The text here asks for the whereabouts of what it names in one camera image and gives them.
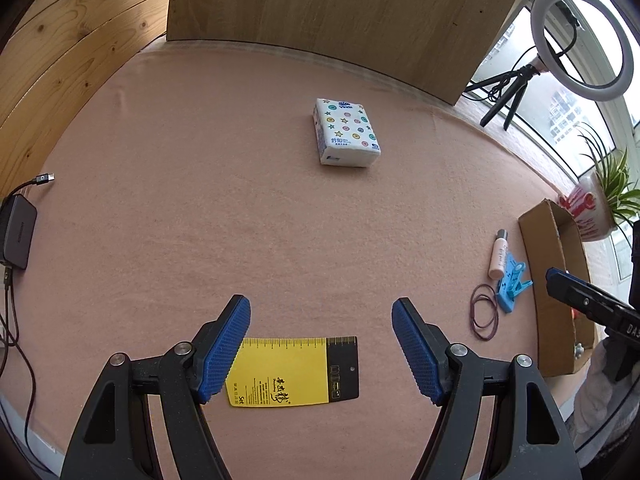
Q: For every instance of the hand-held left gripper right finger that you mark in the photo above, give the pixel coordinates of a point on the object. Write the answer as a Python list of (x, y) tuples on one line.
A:
[(415, 350)]

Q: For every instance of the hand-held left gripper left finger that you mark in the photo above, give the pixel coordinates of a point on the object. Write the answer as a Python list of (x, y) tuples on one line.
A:
[(227, 350)]

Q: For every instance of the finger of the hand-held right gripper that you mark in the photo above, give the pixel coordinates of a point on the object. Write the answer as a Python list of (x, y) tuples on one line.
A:
[(556, 275), (585, 302)]

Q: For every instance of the cardboard box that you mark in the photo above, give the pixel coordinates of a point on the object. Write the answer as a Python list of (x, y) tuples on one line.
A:
[(550, 270)]

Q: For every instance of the yellow black packaging card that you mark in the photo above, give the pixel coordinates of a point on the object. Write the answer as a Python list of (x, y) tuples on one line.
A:
[(290, 370)]

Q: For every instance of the person's right forearm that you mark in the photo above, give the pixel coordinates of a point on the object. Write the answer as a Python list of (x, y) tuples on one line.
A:
[(595, 400)]

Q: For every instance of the blue plastic clip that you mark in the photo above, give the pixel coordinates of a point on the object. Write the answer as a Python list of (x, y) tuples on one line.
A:
[(510, 290)]

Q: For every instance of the beige cream tube grey cap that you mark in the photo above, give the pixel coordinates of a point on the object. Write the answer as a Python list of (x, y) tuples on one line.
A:
[(497, 260)]

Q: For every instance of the white red flower pot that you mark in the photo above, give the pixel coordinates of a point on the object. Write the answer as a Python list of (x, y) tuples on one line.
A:
[(590, 215)]

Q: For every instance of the green spider plant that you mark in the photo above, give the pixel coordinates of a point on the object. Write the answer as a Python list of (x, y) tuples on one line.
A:
[(617, 185)]

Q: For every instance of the pink felt table cloth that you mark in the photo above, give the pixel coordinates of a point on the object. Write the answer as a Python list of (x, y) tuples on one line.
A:
[(200, 185)]

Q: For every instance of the patterned tissue pack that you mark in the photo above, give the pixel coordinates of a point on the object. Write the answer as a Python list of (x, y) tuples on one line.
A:
[(347, 130)]

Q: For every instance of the black hub box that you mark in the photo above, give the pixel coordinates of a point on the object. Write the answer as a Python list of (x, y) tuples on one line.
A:
[(17, 230)]

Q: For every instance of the light wooden board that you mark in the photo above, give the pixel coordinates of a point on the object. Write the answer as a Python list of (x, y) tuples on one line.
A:
[(325, 10)]

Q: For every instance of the white window frame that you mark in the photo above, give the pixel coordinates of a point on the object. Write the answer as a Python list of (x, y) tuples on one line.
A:
[(622, 265)]

